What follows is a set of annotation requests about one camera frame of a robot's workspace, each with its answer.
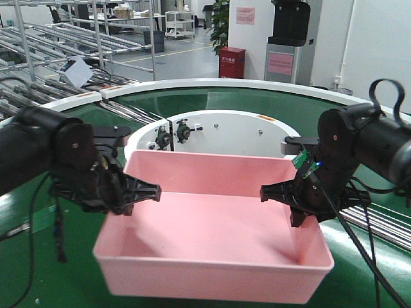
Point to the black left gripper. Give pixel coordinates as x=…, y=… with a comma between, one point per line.
x=82, y=178

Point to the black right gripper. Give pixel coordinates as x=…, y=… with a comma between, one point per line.
x=320, y=194

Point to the pink plastic bin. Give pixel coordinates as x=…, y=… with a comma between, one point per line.
x=210, y=236

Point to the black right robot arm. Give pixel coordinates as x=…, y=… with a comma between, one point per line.
x=348, y=137

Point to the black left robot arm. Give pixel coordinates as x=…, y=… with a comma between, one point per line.
x=35, y=137

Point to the white shelf cart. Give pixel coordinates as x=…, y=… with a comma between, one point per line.
x=179, y=24

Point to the green circuit board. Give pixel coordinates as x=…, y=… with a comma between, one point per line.
x=305, y=164

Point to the white outer conveyor rim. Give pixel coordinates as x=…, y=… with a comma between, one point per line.
x=296, y=105

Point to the white control box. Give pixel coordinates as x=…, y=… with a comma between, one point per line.
x=76, y=72

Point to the grey black standing machine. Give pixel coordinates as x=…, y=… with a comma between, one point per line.
x=291, y=47

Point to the red fire extinguisher box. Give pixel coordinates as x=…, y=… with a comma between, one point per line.
x=231, y=62

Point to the metal roller rack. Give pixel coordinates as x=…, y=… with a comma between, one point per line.
x=51, y=46

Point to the green potted plant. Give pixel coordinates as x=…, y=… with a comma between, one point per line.
x=219, y=11

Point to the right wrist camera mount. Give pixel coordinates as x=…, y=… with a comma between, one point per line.
x=294, y=145

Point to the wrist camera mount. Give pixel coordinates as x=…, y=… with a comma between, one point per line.
x=294, y=145
x=115, y=136

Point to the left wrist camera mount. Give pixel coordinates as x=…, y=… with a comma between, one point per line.
x=115, y=136

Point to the pink wall notice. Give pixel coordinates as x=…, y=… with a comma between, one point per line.
x=245, y=15

